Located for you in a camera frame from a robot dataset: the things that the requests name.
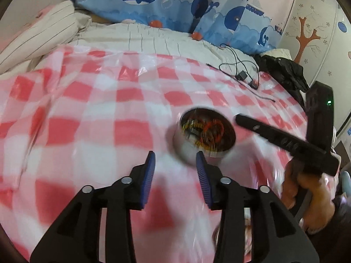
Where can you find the red checked plastic tablecloth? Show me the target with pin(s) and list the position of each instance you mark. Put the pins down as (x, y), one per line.
(96, 120)

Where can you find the striped cream bedding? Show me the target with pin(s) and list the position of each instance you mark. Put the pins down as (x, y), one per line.
(137, 38)

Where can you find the round metal tin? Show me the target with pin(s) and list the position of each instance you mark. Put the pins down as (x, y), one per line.
(186, 150)

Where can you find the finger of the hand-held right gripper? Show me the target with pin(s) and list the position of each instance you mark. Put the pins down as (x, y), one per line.
(288, 142)

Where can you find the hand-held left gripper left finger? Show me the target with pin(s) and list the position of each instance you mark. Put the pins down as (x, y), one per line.
(148, 176)

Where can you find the person's right hand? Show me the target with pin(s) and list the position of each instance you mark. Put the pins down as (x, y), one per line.
(315, 197)

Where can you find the orange tree wall sticker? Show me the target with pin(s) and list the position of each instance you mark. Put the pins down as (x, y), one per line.
(303, 41)

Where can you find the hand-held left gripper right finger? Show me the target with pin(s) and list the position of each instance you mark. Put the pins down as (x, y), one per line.
(203, 176)

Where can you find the blue whale print quilt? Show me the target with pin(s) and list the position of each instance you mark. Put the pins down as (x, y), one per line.
(164, 2)

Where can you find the black plastic bag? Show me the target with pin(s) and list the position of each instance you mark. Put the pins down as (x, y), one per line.
(285, 71)

